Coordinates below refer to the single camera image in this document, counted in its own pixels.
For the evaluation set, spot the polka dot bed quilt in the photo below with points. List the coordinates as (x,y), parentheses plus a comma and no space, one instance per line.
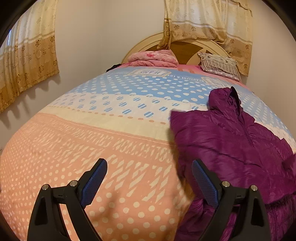
(123,117)

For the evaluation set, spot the striped floral pillow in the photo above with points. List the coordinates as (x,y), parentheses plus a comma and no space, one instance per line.
(219,65)

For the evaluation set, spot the yellow curtain behind headboard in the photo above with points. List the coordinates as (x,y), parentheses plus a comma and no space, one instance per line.
(226,22)

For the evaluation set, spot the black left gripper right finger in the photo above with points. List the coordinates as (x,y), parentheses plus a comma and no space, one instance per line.
(251,222)

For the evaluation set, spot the dark object beside bed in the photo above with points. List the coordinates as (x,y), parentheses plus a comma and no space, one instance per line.
(113,67)

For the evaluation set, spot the yellow curtain left window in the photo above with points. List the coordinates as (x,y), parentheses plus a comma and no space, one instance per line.
(28,54)

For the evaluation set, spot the cream wooden headboard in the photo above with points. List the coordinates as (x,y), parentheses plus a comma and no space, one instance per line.
(185,50)

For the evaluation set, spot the purple hooded puffer jacket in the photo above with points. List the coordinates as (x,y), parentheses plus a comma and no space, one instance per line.
(240,151)

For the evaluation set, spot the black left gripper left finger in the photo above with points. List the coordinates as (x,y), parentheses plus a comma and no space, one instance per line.
(47,222)

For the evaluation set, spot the folded pink blanket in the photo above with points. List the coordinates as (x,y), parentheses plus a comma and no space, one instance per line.
(161,58)

